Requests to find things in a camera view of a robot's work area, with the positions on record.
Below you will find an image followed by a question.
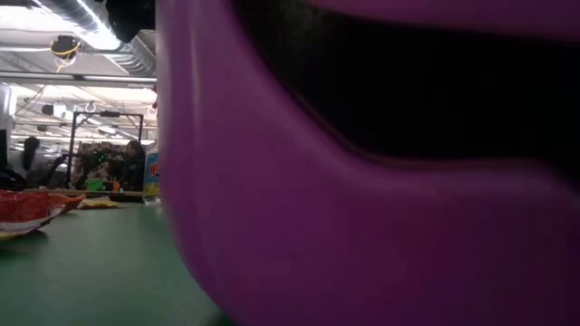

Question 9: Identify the person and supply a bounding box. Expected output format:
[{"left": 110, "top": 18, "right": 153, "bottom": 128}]
[
  {"left": 20, "top": 135, "right": 44, "bottom": 187},
  {"left": 118, "top": 139, "right": 148, "bottom": 191}
]

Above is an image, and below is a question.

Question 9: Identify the spray bottle with red trigger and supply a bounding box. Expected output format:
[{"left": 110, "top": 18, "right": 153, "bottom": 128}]
[{"left": 142, "top": 101, "right": 160, "bottom": 204}]

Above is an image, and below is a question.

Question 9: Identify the purple pumpkin bucket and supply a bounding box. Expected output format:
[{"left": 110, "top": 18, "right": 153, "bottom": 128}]
[{"left": 156, "top": 0, "right": 580, "bottom": 326}]

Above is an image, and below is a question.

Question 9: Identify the black metal frame stand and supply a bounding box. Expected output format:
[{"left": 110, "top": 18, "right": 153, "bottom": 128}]
[{"left": 66, "top": 110, "right": 145, "bottom": 189}]

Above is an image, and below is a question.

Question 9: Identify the yellow sour candy packet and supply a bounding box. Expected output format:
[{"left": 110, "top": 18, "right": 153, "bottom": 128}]
[{"left": 76, "top": 196, "right": 122, "bottom": 210}]

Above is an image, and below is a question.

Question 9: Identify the orange Reese's packet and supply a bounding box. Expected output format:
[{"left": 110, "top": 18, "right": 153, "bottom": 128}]
[{"left": 47, "top": 193, "right": 87, "bottom": 214}]

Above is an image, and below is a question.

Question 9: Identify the red candy wrapper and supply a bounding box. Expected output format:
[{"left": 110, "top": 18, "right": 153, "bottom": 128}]
[{"left": 0, "top": 189, "right": 69, "bottom": 236}]

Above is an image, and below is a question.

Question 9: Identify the yellow cord reel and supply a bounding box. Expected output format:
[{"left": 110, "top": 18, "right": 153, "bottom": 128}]
[{"left": 48, "top": 34, "right": 83, "bottom": 73}]

